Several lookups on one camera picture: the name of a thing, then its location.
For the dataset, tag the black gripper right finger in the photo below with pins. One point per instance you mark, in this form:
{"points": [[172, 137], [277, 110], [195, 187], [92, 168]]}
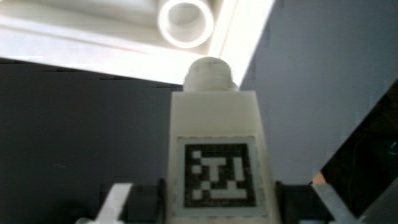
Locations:
{"points": [[310, 204]]}

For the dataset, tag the white square tabletop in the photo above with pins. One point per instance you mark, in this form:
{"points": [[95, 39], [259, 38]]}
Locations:
{"points": [[136, 38]]}

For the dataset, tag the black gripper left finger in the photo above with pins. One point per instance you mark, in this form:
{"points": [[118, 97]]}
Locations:
{"points": [[133, 204]]}

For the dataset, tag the white table leg with tag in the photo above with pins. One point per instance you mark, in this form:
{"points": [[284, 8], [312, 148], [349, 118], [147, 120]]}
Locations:
{"points": [[222, 189]]}

